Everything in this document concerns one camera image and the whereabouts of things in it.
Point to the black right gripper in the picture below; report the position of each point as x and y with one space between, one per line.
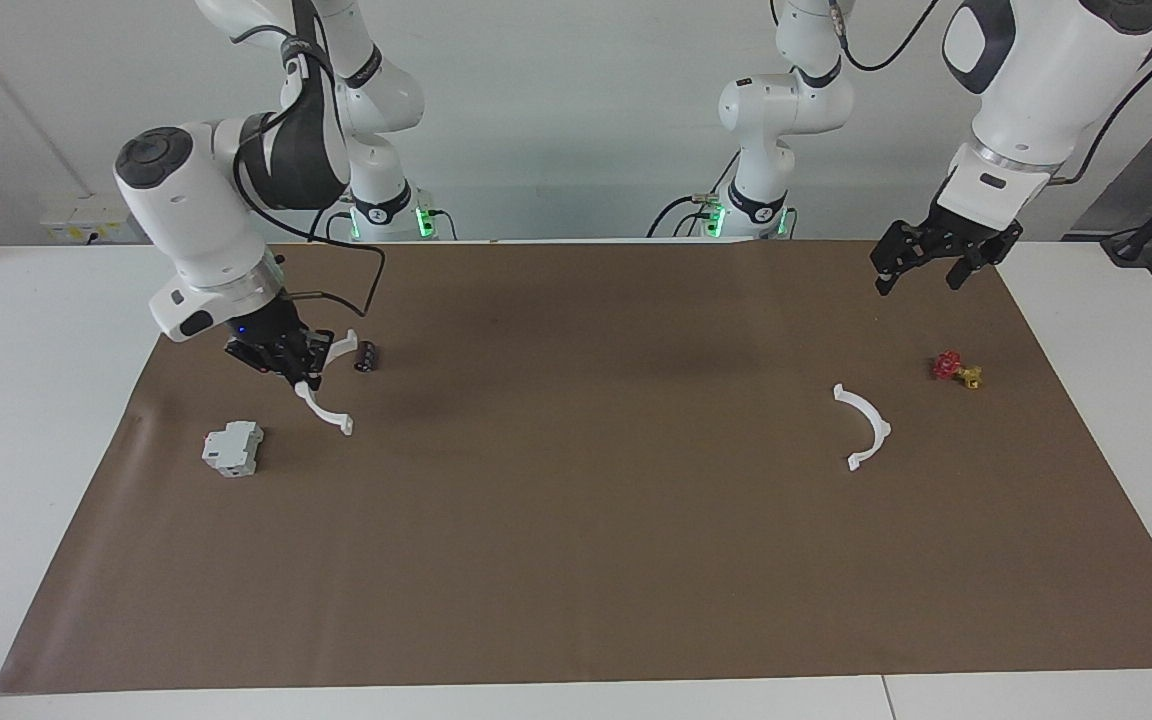
271 340

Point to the brown table mat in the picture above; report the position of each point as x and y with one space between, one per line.
536 560

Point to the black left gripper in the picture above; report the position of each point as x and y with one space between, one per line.
936 240

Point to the white circuit breaker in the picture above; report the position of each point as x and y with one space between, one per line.
231 450

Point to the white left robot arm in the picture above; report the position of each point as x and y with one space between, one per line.
1026 100

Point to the black cylindrical capacitor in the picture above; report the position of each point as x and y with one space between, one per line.
367 357

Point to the white wall power socket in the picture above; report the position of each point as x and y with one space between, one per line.
76 222

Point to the white half pipe clamp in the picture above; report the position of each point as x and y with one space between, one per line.
876 425
328 415

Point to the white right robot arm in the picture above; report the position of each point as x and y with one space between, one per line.
196 220

